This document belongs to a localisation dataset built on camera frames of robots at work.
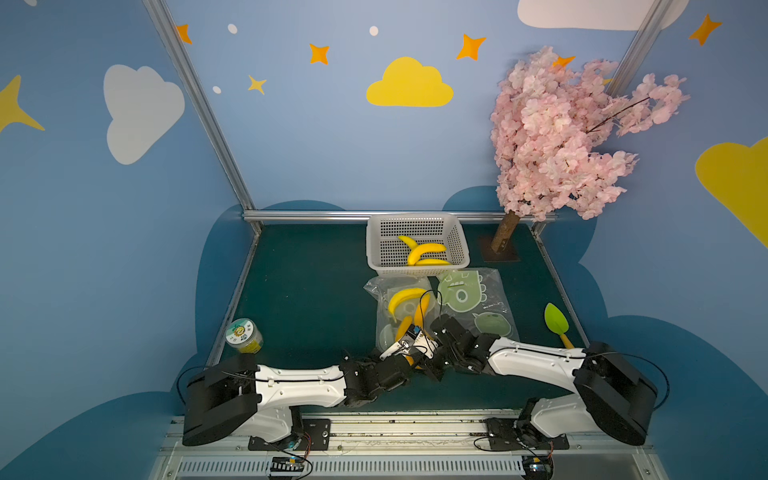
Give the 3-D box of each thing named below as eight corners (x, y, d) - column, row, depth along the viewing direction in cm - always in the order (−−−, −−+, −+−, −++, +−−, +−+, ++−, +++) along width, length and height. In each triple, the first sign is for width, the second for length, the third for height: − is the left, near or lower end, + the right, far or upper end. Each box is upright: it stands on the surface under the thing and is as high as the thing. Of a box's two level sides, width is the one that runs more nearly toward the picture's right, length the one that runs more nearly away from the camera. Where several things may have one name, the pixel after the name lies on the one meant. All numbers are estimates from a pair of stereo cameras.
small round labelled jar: (233, 356, 89) (220, 345, 82) (241, 330, 94) (230, 318, 87) (259, 356, 89) (249, 345, 82) (266, 330, 94) (257, 318, 87)
